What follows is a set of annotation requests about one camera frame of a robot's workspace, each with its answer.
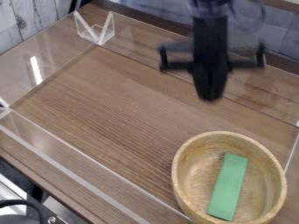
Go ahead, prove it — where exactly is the green rectangular block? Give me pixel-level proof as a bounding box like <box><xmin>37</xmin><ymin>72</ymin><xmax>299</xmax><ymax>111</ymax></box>
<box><xmin>206</xmin><ymin>153</ymin><xmax>248</xmax><ymax>221</ymax></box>

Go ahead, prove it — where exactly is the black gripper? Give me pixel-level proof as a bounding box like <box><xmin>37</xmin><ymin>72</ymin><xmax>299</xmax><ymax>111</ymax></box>
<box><xmin>157</xmin><ymin>16</ymin><xmax>264</xmax><ymax>101</ymax></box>

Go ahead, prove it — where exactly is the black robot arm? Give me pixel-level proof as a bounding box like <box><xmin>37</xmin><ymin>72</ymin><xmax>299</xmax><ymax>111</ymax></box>
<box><xmin>157</xmin><ymin>0</ymin><xmax>265</xmax><ymax>102</ymax></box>

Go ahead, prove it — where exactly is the black table clamp bracket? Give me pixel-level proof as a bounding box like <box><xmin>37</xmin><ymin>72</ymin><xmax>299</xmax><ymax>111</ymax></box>
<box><xmin>25</xmin><ymin>194</ymin><xmax>85</xmax><ymax>224</ymax></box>

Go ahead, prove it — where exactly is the clear acrylic enclosure wall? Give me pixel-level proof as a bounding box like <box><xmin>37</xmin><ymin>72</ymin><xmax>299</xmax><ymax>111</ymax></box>
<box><xmin>0</xmin><ymin>5</ymin><xmax>299</xmax><ymax>224</ymax></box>

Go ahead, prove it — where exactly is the wooden bowl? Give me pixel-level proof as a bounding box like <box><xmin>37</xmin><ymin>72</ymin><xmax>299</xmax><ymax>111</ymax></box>
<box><xmin>172</xmin><ymin>131</ymin><xmax>287</xmax><ymax>224</ymax></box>

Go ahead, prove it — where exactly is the clear acrylic corner bracket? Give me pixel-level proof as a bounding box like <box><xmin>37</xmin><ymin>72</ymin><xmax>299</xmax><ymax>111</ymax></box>
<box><xmin>73</xmin><ymin>11</ymin><xmax>114</xmax><ymax>46</ymax></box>

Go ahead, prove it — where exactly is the black cable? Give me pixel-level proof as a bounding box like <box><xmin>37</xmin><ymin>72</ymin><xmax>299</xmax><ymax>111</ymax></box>
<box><xmin>0</xmin><ymin>199</ymin><xmax>40</xmax><ymax>224</ymax></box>

